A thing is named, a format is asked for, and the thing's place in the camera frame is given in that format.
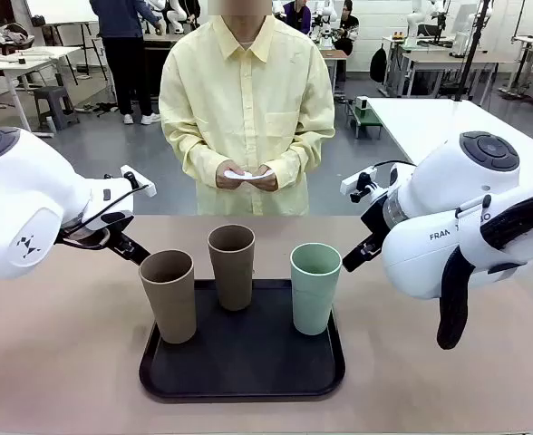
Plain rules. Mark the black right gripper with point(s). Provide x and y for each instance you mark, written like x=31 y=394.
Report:
x=375 y=219

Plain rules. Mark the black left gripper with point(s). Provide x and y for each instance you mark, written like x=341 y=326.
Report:
x=114 y=240

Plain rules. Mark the light brown tall cup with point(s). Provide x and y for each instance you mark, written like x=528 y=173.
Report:
x=171 y=308

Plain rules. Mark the mint green tall cup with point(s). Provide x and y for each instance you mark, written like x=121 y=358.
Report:
x=314 y=303

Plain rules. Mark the dark brown tall cup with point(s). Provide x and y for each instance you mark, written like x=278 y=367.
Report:
x=232 y=281

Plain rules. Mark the white paper doily coaster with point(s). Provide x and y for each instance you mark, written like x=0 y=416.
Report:
x=241 y=175

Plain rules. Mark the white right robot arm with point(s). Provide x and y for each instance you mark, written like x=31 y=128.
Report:
x=429 y=181

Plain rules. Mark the person's right forearm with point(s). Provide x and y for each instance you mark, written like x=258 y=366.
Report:
x=194 y=158

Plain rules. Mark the person's left forearm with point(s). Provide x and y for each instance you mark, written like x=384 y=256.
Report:
x=300 y=156

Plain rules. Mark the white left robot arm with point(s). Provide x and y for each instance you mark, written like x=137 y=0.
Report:
x=17 y=190

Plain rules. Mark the person's right hand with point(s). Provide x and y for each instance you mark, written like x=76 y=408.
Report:
x=221 y=181

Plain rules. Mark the person's left hand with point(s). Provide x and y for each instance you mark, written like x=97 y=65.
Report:
x=268 y=183

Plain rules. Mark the low green bench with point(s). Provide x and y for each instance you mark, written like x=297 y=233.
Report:
x=366 y=120

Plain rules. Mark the large white table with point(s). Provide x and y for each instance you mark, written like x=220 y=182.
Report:
x=429 y=122

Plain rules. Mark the small white box device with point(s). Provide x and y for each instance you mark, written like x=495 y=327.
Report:
x=362 y=103

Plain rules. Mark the black plastic serving tray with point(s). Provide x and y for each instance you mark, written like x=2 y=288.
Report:
x=248 y=362

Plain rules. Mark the grey plastic stool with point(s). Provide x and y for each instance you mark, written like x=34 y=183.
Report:
x=55 y=106

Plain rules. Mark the person in yellow shirt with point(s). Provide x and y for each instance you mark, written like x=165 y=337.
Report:
x=248 y=99

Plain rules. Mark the black backpack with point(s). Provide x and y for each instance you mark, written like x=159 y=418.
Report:
x=378 y=63

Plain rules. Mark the standing person in dark clothes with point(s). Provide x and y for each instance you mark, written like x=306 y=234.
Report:
x=121 y=54

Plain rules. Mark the grey background work table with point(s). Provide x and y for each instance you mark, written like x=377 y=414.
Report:
x=438 y=59

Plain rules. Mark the white desk with clutter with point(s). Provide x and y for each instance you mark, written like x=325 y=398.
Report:
x=26 y=59

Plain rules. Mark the seated person in black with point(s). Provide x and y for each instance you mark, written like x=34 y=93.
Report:
x=345 y=31

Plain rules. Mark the black tripod pole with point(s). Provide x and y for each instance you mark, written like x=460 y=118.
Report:
x=470 y=54

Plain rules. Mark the seated person in purple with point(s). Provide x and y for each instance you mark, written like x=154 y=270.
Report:
x=298 y=16

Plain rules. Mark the whiteboard on stand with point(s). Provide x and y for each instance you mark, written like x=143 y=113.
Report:
x=62 y=11

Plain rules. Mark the pile of clothes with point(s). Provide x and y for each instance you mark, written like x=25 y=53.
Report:
x=3 y=36

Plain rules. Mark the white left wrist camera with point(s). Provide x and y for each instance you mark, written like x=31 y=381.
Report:
x=142 y=183

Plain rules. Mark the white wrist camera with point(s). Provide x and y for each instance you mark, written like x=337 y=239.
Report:
x=142 y=183
x=352 y=181

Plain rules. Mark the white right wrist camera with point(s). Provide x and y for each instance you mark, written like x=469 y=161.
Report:
x=352 y=181

